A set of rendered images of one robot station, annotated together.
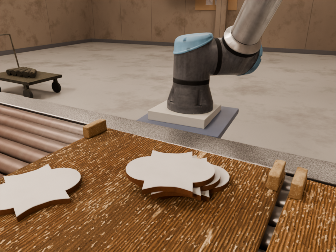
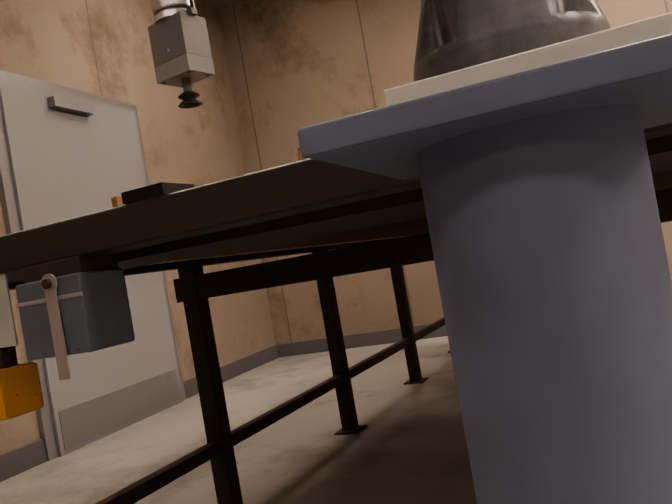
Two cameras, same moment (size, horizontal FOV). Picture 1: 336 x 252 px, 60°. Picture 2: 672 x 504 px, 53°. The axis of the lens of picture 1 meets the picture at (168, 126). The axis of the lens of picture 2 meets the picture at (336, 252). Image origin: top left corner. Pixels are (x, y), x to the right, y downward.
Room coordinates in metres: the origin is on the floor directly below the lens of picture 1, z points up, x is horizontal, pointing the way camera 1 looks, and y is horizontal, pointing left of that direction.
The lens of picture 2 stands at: (1.42, -0.28, 0.78)
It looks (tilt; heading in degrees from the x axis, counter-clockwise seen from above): 1 degrees up; 175
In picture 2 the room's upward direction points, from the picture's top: 10 degrees counter-clockwise
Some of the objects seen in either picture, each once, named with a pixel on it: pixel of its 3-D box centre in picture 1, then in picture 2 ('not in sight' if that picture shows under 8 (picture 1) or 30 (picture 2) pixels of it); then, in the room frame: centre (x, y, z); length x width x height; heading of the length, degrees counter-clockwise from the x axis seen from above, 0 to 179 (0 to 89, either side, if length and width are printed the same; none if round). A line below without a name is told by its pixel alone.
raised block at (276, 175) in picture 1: (276, 174); not in sight; (0.41, -0.18, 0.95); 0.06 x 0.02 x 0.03; 150
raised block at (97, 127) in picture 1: (95, 128); not in sight; (0.60, 0.16, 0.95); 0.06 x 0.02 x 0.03; 150
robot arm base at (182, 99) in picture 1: (190, 92); (500, 16); (0.91, -0.07, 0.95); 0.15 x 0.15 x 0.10
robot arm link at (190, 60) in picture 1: (194, 55); not in sight; (0.91, -0.08, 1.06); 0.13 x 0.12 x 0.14; 103
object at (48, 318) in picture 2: not in sight; (73, 316); (0.32, -0.61, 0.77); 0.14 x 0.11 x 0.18; 61
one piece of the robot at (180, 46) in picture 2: not in sight; (186, 48); (0.20, -0.38, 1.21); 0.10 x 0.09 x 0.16; 141
